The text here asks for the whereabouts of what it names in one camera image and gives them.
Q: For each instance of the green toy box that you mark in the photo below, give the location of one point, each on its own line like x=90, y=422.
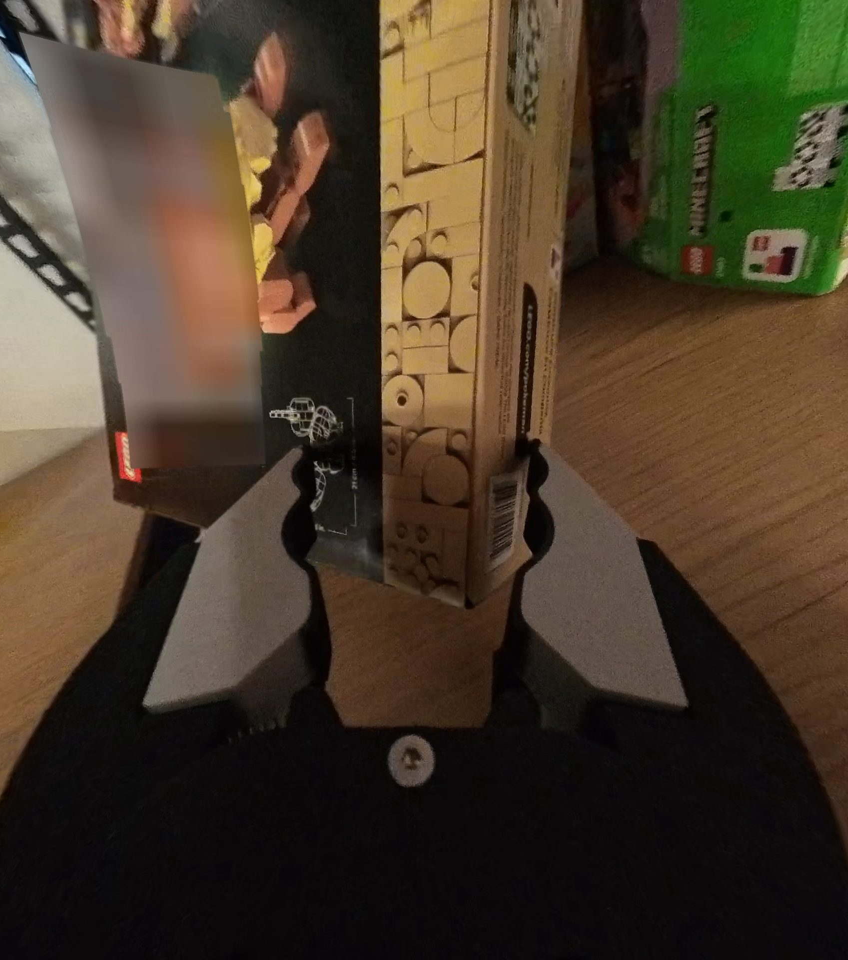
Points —
x=731, y=187

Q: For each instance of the black metal shelf rack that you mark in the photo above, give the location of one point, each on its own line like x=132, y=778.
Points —
x=693, y=450

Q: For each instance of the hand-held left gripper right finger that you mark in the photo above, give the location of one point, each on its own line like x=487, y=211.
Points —
x=596, y=615

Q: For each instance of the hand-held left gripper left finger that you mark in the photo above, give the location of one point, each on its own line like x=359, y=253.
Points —
x=236, y=615

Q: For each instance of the black toy box tan base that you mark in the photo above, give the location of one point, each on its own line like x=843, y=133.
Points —
x=431, y=300

